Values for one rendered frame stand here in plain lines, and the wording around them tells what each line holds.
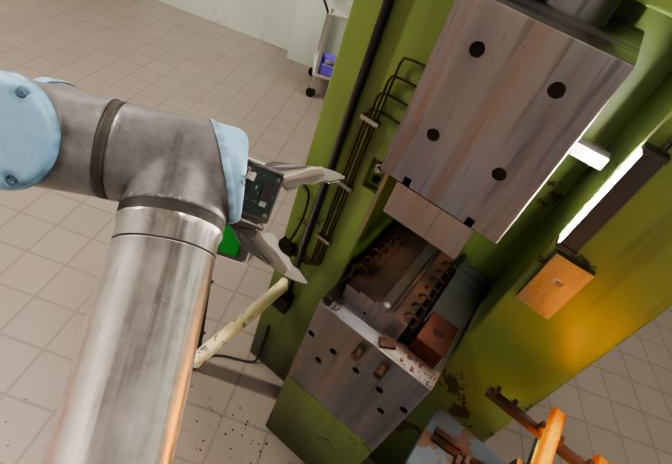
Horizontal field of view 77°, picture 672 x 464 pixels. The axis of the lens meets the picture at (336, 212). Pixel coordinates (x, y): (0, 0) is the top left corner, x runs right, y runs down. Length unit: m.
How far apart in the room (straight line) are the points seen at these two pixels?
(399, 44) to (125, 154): 0.77
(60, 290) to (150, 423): 2.06
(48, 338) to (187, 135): 1.92
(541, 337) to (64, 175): 1.11
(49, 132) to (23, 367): 1.86
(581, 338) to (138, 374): 1.05
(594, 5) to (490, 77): 0.25
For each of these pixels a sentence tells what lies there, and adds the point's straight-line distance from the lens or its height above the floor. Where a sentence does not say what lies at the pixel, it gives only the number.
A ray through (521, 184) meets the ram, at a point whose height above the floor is 1.51.
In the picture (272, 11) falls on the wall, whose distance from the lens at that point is 4.99.
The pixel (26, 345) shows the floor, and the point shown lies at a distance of 2.25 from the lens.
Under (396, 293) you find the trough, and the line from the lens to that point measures 1.26.
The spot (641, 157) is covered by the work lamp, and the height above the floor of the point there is 1.62.
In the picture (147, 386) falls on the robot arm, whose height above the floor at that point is 1.58.
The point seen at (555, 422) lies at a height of 1.03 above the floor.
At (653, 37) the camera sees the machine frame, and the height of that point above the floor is 1.75.
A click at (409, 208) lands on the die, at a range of 0.98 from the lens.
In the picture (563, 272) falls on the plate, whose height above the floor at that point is 1.32.
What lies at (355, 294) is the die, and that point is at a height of 0.97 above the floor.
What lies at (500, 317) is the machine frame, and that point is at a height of 1.09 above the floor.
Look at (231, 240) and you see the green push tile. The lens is 1.19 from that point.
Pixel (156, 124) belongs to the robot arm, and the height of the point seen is 1.67.
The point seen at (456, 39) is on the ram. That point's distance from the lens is 0.84.
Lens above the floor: 1.89
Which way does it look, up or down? 40 degrees down
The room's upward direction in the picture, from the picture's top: 21 degrees clockwise
